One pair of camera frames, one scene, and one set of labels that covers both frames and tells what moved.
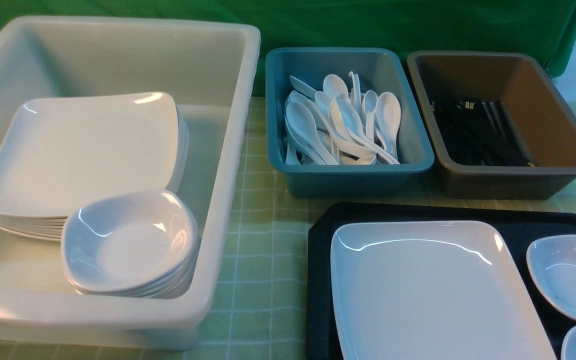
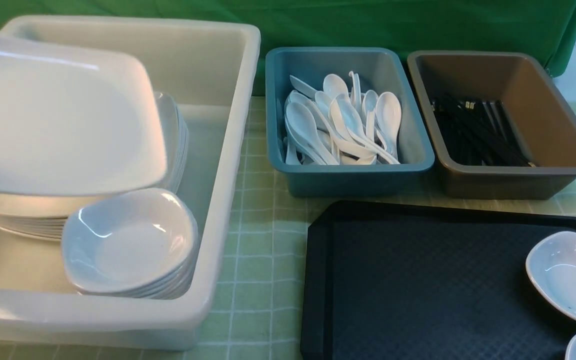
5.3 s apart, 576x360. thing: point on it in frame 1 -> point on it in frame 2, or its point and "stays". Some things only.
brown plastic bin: (499, 126) stays
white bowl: (570, 271) stays
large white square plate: (431, 290) -> (45, 119)
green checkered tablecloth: (260, 311) stays
